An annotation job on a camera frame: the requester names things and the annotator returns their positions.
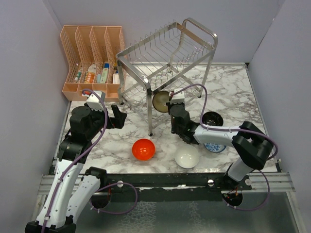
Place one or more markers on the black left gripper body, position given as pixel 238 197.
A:
pixel 99 118

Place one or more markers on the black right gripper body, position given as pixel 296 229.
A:
pixel 170 105

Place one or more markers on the dark patterned cream-inside bowl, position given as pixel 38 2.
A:
pixel 161 100

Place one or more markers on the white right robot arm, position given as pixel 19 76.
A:
pixel 251 144

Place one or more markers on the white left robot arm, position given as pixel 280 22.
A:
pixel 73 160

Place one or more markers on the red bowl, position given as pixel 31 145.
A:
pixel 143 149

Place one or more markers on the blue and white bowl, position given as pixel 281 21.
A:
pixel 216 148

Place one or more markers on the cream bottle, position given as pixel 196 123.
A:
pixel 116 79

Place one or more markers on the small green white tube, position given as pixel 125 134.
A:
pixel 78 76

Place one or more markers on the orange white packet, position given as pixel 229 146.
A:
pixel 90 74

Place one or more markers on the white blue tube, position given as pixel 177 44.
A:
pixel 105 72

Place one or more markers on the peach plastic file organizer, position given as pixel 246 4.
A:
pixel 87 45

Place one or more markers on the black aluminium frame rail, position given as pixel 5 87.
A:
pixel 158 187

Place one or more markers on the steel wire dish rack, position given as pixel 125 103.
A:
pixel 160 61

